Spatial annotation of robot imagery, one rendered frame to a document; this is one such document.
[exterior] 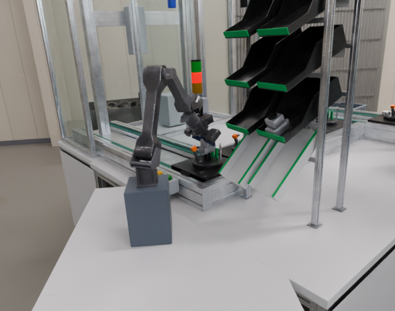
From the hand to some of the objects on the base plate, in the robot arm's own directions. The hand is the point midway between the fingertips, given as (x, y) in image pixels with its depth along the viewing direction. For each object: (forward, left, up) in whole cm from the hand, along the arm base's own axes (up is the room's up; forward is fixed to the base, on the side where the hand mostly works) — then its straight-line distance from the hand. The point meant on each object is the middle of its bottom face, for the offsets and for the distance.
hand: (207, 139), depth 150 cm
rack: (+31, -22, -22) cm, 44 cm away
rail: (-29, +13, -22) cm, 39 cm away
